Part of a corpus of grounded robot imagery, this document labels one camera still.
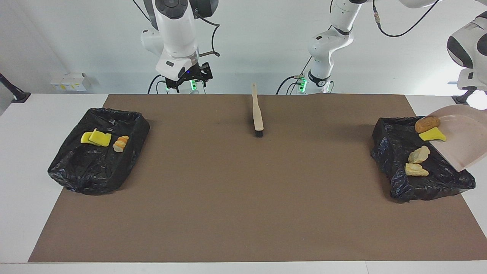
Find beige brush with black bristles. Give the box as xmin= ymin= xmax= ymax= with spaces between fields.
xmin=251 ymin=84 xmax=264 ymax=138

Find bread piece with orange crust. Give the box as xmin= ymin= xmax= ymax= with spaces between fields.
xmin=113 ymin=136 xmax=129 ymax=153

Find brown croquette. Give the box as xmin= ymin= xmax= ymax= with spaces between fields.
xmin=414 ymin=116 xmax=441 ymax=133

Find pale sponge chunk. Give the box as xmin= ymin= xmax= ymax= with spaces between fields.
xmin=408 ymin=145 xmax=431 ymax=164

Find beige bread chunk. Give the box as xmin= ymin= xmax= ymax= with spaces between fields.
xmin=404 ymin=163 xmax=430 ymax=177

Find beige plastic dustpan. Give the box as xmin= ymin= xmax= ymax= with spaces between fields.
xmin=419 ymin=104 xmax=487 ymax=173

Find bin with black trash bag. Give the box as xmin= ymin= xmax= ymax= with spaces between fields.
xmin=370 ymin=116 xmax=476 ymax=203
xmin=48 ymin=108 xmax=151 ymax=196

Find brown table mat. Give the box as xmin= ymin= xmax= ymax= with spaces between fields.
xmin=29 ymin=94 xmax=487 ymax=263

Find black right base cable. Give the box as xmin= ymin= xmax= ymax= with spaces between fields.
xmin=148 ymin=73 xmax=168 ymax=94

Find black base cable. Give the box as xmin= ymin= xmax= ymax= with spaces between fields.
xmin=148 ymin=73 xmax=168 ymax=94
xmin=277 ymin=57 xmax=316 ymax=94

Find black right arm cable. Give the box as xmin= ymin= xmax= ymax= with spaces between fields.
xmin=131 ymin=0 xmax=221 ymax=58

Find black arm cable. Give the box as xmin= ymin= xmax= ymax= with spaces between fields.
xmin=372 ymin=0 xmax=442 ymax=38
xmin=131 ymin=0 xmax=221 ymax=58

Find black left base cable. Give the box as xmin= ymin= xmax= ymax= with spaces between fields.
xmin=277 ymin=57 xmax=316 ymax=94

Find white wall socket boxes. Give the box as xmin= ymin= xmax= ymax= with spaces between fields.
xmin=50 ymin=73 xmax=87 ymax=92

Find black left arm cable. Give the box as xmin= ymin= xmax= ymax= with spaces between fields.
xmin=372 ymin=0 xmax=442 ymax=38

